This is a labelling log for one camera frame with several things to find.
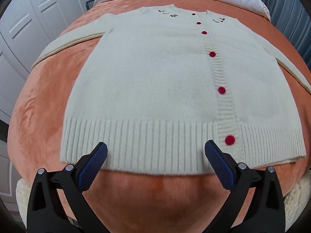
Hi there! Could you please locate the cream knit cherry cardigan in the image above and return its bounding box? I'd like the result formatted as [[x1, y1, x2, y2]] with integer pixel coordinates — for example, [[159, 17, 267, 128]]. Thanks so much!
[[38, 5, 310, 175]]

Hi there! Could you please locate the orange velvet bedspread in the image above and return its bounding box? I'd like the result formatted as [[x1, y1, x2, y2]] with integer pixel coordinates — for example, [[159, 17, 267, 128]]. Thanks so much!
[[8, 0, 310, 232]]

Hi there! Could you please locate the white panelled wardrobe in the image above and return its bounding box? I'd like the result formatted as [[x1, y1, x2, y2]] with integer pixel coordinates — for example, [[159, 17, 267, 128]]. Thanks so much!
[[1, 0, 88, 124]]

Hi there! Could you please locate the grey blue curtain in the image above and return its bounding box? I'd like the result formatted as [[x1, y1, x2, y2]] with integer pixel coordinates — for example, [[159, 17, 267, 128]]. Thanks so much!
[[263, 0, 311, 67]]

